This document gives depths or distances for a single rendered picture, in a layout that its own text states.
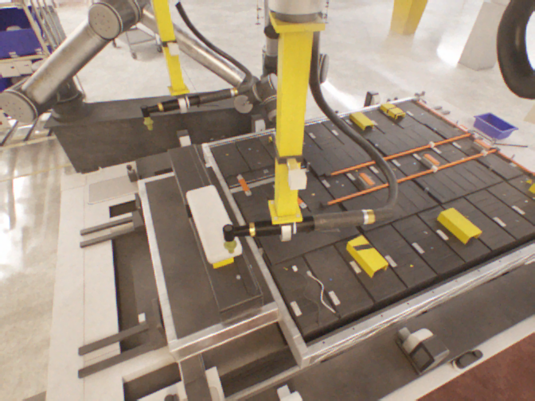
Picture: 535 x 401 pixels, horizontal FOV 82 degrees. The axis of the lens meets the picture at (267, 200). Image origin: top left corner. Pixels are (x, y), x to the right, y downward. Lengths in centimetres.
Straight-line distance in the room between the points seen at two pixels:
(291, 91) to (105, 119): 200
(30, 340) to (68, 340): 118
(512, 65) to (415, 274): 91
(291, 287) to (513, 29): 93
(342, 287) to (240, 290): 38
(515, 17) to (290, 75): 32
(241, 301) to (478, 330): 90
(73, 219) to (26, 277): 117
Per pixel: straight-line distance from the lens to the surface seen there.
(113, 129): 255
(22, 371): 257
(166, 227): 142
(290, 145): 68
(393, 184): 109
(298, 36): 58
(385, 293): 123
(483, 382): 244
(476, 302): 153
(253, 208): 141
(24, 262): 308
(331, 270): 123
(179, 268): 127
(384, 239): 138
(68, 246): 175
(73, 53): 196
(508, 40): 57
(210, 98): 151
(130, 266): 163
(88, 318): 148
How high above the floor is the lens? 202
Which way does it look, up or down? 45 degrees down
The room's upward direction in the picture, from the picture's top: straight up
